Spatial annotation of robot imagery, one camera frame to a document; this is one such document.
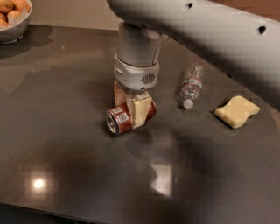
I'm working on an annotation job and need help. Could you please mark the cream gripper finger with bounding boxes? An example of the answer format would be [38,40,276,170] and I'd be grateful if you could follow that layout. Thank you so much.
[114,81,130,106]
[126,91,152,129]

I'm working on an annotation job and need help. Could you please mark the red coke can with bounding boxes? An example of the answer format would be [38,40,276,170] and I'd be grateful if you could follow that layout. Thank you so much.
[105,101,157,135]

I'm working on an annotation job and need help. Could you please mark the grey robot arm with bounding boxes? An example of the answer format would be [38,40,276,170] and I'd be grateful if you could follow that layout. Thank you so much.
[107,0,280,109]

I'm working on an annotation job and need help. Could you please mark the clear plastic water bottle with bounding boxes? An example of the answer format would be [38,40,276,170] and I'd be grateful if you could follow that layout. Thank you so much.
[180,63,204,109]

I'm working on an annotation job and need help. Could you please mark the yellow sponge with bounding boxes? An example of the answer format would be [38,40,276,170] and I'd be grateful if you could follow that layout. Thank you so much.
[214,95,260,129]

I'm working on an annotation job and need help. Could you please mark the metal fruit bowl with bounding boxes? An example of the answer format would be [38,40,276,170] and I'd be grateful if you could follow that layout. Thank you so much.
[0,0,32,44]

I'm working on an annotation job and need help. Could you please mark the orange fruit lower middle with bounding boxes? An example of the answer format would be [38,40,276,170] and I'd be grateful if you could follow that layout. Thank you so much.
[7,10,21,20]

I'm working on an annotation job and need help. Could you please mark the orange fruit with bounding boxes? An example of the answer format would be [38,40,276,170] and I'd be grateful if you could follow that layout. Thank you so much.
[0,0,14,13]
[7,10,21,20]
[0,12,8,27]
[11,0,31,12]

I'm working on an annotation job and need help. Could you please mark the orange fruit top right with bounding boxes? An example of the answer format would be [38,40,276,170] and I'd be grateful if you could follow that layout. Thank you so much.
[11,0,31,12]

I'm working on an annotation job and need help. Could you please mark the orange fruit lower left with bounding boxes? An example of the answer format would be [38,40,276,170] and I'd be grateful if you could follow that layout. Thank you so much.
[0,12,8,27]

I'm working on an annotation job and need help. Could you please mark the orange fruit top left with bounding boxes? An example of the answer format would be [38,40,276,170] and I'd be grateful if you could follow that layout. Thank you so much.
[0,0,14,13]

